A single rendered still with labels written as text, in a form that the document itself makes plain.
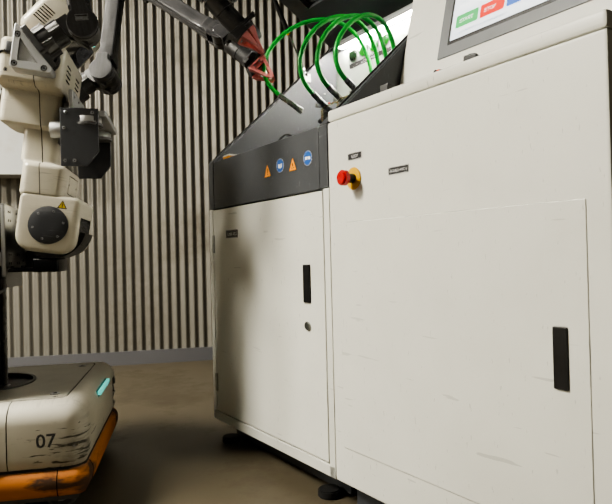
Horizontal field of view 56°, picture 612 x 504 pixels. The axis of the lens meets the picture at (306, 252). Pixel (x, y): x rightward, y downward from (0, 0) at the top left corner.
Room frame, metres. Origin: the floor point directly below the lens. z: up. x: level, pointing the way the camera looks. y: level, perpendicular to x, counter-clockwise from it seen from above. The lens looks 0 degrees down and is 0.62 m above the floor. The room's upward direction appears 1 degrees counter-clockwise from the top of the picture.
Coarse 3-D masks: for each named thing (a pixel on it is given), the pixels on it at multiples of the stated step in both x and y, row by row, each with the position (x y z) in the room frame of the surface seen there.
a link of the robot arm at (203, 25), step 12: (144, 0) 2.06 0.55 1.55; (156, 0) 1.98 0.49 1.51; (168, 0) 1.98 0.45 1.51; (180, 0) 1.98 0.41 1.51; (168, 12) 2.00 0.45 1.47; (180, 12) 1.96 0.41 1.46; (192, 12) 1.96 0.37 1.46; (192, 24) 1.96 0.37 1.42; (204, 24) 1.94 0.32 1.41; (216, 24) 1.93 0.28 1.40; (204, 36) 1.97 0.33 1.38; (216, 36) 1.92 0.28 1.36
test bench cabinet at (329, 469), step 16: (224, 416) 1.94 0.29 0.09; (240, 432) 2.00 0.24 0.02; (256, 432) 1.76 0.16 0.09; (272, 448) 1.82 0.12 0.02; (288, 448) 1.61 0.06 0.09; (304, 464) 1.67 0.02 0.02; (320, 464) 1.48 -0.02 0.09; (336, 464) 1.43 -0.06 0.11; (336, 480) 1.55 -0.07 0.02; (320, 496) 1.49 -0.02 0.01; (336, 496) 1.48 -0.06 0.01
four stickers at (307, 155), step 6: (306, 150) 1.51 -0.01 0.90; (294, 156) 1.55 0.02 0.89; (306, 156) 1.51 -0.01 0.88; (276, 162) 1.63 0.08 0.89; (282, 162) 1.61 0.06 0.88; (294, 162) 1.56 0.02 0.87; (306, 162) 1.51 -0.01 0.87; (264, 168) 1.69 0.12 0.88; (270, 168) 1.66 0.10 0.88; (276, 168) 1.63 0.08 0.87; (282, 168) 1.61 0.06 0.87; (294, 168) 1.56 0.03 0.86; (264, 174) 1.69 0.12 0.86; (270, 174) 1.66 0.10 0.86
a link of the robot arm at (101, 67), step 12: (108, 0) 1.98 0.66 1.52; (120, 0) 1.99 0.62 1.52; (108, 12) 1.97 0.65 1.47; (120, 12) 1.99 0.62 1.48; (108, 24) 1.96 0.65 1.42; (120, 24) 1.99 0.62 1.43; (108, 36) 1.94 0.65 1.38; (108, 48) 1.93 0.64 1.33; (96, 60) 1.89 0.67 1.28; (108, 60) 1.89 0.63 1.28; (96, 72) 1.88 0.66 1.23; (108, 72) 1.87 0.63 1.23; (120, 84) 1.96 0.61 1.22
